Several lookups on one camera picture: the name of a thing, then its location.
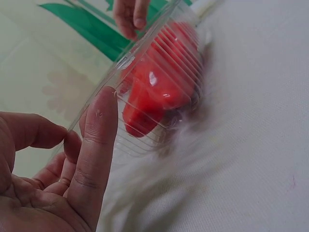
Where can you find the person's left hand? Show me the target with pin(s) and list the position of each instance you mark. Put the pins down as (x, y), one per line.
(36, 198)

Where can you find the person's right hand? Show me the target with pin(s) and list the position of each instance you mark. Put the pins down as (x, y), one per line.
(130, 17)

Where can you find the person's right fingers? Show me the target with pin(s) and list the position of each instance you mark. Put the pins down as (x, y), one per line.
(130, 17)

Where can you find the clear ribbed plastic container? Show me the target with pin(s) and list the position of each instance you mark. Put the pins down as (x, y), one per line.
(144, 135)

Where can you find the large red plastic pepper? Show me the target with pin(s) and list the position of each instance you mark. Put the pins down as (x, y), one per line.
(157, 79)

